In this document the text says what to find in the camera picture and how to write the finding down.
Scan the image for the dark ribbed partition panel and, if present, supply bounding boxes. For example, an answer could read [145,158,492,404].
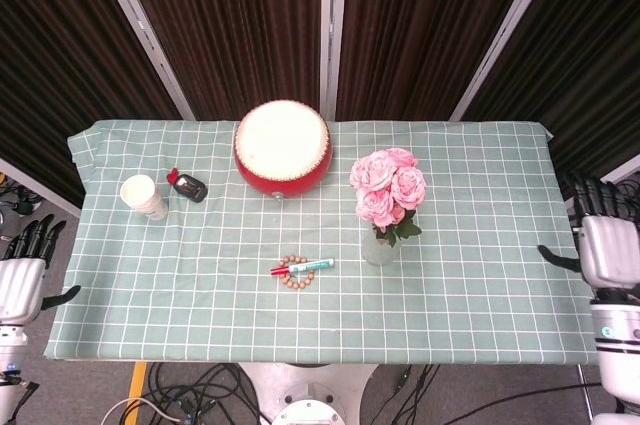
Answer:
[448,0,640,186]
[321,0,572,123]
[87,0,337,122]
[0,0,196,219]

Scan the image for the wooden bead bracelet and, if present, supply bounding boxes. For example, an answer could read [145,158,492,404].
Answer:
[278,254,319,292]

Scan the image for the white floor cable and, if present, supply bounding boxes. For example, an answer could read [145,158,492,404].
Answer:
[101,396,182,425]

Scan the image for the black ink bottle red cap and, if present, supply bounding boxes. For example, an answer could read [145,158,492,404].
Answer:
[165,167,209,205]

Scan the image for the stack of paper cups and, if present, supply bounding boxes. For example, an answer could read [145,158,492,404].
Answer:
[119,173,170,223]

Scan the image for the black floor cable bundle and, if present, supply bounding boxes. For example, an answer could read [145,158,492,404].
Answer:
[143,361,262,425]

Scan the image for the clear textured glass vase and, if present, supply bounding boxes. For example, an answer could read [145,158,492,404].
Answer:
[360,223,397,267]

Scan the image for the yellow floor tape strip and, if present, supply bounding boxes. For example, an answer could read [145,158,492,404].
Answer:
[126,360,150,425]

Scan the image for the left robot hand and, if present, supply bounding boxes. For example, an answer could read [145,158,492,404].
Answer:
[0,213,83,328]

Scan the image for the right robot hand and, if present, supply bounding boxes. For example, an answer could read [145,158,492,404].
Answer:
[536,171,640,289]

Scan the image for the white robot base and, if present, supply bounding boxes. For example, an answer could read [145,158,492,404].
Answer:
[238,362,380,425]

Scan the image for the red drum white skin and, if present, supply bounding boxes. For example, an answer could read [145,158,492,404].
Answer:
[233,99,332,201]

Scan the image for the black cable tangle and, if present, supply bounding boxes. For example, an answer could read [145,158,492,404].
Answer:
[0,170,44,242]

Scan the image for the green checked tablecloth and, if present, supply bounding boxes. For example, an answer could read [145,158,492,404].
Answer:
[43,118,599,366]

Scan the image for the white marker pen red cap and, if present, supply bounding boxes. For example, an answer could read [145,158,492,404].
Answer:
[269,257,336,278]

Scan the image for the pink artificial rose bouquet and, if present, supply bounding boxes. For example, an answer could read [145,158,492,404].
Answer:
[348,146,429,249]

